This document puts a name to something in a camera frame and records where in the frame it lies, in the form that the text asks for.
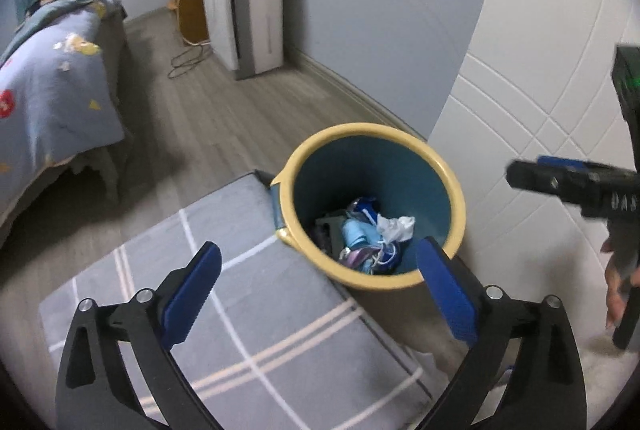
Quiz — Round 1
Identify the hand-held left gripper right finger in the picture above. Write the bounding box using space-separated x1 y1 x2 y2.
416 237 587 430

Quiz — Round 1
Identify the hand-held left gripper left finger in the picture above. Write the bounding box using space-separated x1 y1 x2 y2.
55 241 223 430

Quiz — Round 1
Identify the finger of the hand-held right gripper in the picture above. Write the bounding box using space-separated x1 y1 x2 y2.
536 155 602 174
506 159 592 211

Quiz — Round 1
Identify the white tissue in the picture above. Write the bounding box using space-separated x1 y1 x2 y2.
376 215 416 243

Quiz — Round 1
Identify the purple foil packet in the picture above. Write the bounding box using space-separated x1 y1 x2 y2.
340 246 373 269

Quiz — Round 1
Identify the green white medicine box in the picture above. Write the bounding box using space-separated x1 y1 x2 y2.
315 210 351 255

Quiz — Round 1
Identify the yellow blue trash bin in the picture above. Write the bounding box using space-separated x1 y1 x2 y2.
270 123 468 293

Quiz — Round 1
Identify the person's right hand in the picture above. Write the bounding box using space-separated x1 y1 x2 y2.
601 235 640 331

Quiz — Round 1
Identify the grey checked mat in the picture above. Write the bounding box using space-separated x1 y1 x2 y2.
39 170 436 430

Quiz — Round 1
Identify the bed with blue duvet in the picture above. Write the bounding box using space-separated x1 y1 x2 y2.
0 0 126 231

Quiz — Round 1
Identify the wooden television cabinet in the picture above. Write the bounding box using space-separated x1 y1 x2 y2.
167 0 211 45

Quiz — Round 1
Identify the white air purifier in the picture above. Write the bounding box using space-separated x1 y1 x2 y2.
197 0 284 80

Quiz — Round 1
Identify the black floor cable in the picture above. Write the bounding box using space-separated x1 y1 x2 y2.
167 44 212 79

